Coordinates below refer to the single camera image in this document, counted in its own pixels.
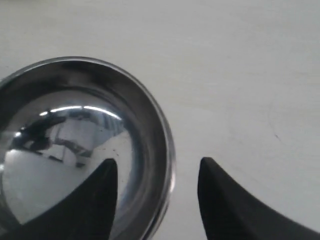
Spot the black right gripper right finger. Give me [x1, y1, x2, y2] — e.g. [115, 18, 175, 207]
[197, 157, 320, 240]

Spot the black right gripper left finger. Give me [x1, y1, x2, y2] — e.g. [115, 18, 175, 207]
[7, 158, 118, 240]

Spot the ribbed stainless steel bowl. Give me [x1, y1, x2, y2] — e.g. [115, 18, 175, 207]
[0, 56, 176, 240]

